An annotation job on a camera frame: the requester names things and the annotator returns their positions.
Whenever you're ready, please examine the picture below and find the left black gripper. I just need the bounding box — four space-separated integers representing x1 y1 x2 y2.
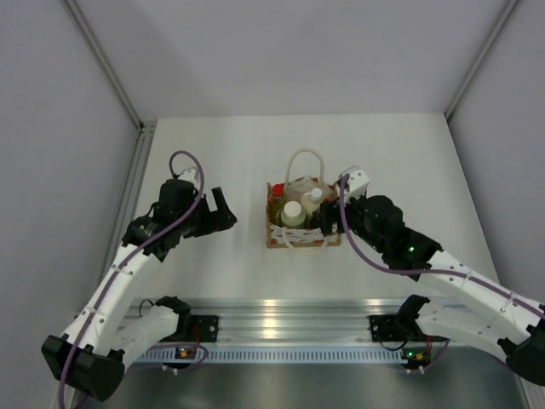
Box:
175 187 236 238

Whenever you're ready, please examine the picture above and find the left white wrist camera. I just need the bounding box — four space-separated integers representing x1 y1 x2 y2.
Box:
175 167 201 189

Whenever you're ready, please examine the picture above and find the purple cable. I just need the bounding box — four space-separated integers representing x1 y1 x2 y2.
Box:
57 150 210 409
338 172 545 376

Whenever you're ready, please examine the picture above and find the yellow dish soap bottle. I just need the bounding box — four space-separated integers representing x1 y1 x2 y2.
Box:
268 184 287 225

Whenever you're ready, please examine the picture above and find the pale green white-capped bottle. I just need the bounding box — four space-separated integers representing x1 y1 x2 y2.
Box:
280 200 306 229

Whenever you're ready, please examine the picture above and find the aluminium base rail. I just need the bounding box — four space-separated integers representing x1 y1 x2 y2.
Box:
67 297 469 344

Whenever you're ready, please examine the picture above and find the aluminium frame post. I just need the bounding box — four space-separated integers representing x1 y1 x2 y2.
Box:
61 0 142 130
444 0 524 123

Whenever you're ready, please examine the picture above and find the cream pump lotion bottle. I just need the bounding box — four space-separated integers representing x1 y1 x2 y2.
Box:
300 187 324 227

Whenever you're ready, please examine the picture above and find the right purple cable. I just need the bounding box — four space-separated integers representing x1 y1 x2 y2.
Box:
338 172 545 376

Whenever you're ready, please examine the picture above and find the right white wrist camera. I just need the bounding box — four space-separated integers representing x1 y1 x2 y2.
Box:
337 165 370 203

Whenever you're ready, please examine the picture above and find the white slotted cable duct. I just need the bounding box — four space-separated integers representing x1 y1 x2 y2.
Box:
138 346 425 364

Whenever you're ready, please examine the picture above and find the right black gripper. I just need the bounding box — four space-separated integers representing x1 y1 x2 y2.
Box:
313 188 387 254

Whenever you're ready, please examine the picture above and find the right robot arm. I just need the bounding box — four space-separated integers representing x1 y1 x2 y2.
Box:
311 195 544 386

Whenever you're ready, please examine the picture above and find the right aluminium frame post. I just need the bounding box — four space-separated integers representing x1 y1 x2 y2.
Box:
444 0 524 123

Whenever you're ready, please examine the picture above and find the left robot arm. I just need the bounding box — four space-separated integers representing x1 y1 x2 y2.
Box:
41 178 237 401

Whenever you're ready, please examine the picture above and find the jute watermelon canvas bag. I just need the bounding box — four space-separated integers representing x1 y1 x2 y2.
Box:
266 148 341 256

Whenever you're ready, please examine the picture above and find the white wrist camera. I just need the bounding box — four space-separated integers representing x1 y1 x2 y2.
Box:
175 167 201 189
337 165 370 203

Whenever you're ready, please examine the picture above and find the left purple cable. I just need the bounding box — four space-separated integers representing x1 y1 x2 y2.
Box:
57 150 210 409

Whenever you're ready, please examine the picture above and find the left aluminium frame post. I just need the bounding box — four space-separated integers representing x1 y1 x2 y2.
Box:
61 0 142 130

